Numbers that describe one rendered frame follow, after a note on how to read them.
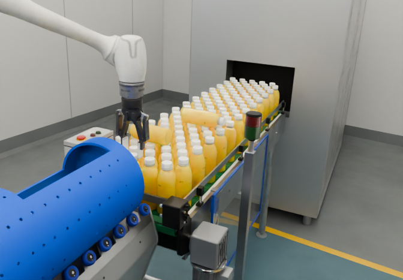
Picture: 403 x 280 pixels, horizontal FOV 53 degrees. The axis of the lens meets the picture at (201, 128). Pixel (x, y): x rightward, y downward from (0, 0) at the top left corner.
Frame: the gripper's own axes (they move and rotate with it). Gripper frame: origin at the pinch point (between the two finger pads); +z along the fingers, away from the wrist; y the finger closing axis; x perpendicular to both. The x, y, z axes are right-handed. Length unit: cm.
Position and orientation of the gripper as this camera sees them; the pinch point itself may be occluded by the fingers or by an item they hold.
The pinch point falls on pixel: (132, 148)
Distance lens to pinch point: 153.0
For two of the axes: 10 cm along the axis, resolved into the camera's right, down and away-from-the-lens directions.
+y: 9.1, 1.8, -3.8
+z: -0.4, 9.4, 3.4
